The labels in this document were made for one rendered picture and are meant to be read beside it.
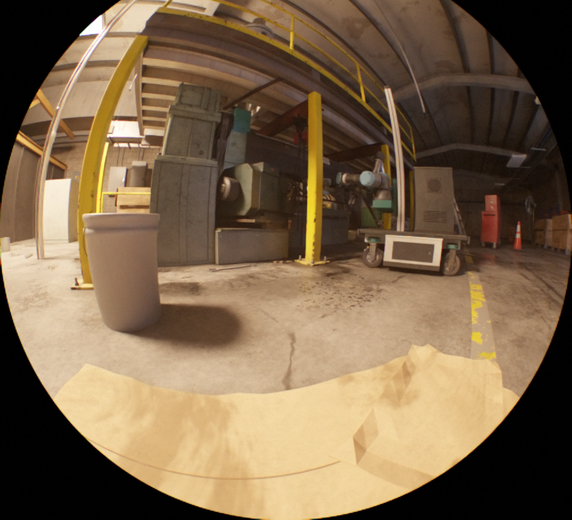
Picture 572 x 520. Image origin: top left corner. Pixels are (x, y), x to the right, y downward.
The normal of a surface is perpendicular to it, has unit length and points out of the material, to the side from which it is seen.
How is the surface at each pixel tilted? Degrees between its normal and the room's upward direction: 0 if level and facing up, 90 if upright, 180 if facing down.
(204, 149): 90
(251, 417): 0
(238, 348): 0
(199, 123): 90
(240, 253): 90
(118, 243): 93
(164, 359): 0
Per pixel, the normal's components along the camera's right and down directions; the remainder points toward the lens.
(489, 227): -0.95, -0.01
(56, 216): 0.60, 0.08
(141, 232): 0.97, 0.04
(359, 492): 0.04, -1.00
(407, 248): -0.60, 0.04
